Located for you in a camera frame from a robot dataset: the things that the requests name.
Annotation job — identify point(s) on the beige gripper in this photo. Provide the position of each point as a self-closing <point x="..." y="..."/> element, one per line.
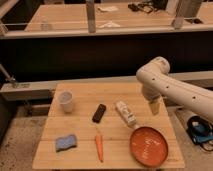
<point x="154" y="106"/>

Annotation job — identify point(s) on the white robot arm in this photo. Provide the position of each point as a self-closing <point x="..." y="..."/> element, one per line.
<point x="156" y="82"/>

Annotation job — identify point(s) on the orange ceramic bowl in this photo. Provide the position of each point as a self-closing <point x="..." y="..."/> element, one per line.
<point x="148" y="146"/>

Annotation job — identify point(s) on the black and blue headphones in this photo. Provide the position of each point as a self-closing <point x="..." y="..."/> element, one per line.
<point x="200" y="132"/>

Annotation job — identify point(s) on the wooden table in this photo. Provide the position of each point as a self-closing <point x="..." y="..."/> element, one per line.
<point x="115" y="134"/>

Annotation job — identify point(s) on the black remote control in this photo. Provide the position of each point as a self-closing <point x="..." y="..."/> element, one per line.
<point x="99" y="113"/>

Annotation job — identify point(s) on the orange carrot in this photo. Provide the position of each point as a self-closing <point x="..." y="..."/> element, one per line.
<point x="99" y="146"/>

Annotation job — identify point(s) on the white plastic cup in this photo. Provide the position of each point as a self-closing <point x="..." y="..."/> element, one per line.
<point x="65" y="100"/>

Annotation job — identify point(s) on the white crumpled paper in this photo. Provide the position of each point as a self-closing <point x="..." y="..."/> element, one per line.
<point x="110" y="24"/>

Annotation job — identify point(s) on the blue sponge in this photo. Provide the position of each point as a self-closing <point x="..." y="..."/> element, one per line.
<point x="64" y="143"/>

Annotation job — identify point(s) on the white paper sheet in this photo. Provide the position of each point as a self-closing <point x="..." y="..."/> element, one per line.
<point x="108" y="9"/>

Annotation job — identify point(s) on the small clear glass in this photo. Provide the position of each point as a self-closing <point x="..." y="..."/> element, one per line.
<point x="45" y="26"/>

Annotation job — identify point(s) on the grey metal post right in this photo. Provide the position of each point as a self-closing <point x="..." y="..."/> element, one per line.
<point x="187" y="11"/>

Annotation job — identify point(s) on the grey metal post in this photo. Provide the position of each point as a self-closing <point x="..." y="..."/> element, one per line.
<point x="90" y="9"/>
<point x="187" y="11"/>

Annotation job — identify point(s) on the grey metal post left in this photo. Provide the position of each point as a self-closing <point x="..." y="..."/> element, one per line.
<point x="90" y="9"/>

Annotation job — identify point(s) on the metal clamp bracket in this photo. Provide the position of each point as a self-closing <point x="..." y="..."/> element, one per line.
<point x="12" y="80"/>

